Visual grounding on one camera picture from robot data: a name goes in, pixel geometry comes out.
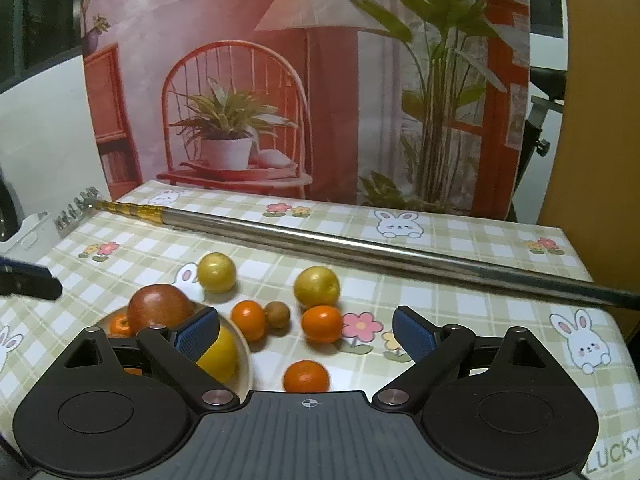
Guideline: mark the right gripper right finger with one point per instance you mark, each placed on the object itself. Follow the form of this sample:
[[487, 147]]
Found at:
[[437, 353]]

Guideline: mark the brown wooden board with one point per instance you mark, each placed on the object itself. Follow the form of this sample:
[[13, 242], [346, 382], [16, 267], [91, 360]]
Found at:
[[593, 193]]

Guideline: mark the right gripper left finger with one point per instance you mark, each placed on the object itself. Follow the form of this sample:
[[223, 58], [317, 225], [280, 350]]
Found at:
[[172, 354]]

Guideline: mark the small brown longan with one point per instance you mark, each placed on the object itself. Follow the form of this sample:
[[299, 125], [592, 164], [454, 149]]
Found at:
[[278, 315]]

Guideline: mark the small orange tangerine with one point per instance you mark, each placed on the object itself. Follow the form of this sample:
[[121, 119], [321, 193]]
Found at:
[[119, 326]]

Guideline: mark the checkered bunny tablecloth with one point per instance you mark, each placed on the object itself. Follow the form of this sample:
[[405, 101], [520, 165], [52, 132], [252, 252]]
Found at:
[[107, 258]]

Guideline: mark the large yellow lemon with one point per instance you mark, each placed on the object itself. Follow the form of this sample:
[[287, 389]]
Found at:
[[221, 359]]

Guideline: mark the printed room backdrop poster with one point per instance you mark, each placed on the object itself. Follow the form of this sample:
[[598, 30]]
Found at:
[[403, 104]]

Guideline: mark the green yellow round fruit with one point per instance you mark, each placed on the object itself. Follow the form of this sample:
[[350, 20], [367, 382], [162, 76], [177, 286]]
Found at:
[[216, 273]]

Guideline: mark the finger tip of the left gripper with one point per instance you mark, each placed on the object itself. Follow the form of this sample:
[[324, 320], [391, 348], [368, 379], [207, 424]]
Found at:
[[29, 280]]

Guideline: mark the white plastic basket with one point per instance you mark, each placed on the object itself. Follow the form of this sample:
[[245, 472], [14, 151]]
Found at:
[[35, 238]]

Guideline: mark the telescopic metal pole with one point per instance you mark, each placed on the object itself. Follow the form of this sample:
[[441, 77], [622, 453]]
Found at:
[[362, 252]]

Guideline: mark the beige round plate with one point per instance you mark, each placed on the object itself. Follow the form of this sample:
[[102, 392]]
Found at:
[[130, 355]]

